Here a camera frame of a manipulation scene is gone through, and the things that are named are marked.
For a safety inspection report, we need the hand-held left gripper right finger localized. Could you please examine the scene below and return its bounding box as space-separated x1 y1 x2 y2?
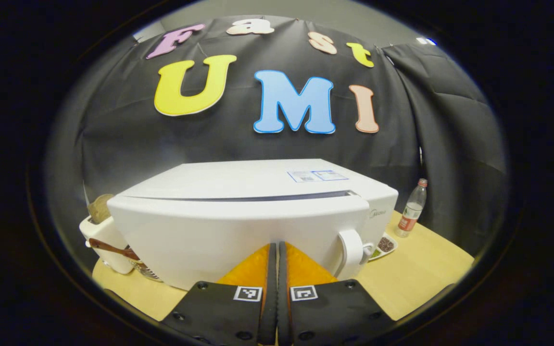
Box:
278 241 395 346

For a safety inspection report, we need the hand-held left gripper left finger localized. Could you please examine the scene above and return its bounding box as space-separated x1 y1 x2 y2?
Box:
159 242 277 346

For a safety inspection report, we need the white microwave oven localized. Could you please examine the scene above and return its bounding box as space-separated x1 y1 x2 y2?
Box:
107 159 399 291

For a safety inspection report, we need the white divided dish of beans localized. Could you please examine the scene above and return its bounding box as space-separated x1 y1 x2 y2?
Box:
367 232 399 262

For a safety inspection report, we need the clear plastic bottle red label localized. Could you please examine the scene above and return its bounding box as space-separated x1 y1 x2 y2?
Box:
394 178 428 238

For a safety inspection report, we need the white toaster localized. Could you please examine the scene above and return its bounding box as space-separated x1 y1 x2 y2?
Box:
79 215 136 275

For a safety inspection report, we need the brown bread slice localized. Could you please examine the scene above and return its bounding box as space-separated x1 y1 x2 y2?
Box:
87 194 115 225

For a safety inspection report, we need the brown handled wire strainer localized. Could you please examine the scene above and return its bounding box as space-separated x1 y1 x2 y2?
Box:
87 238 164 283

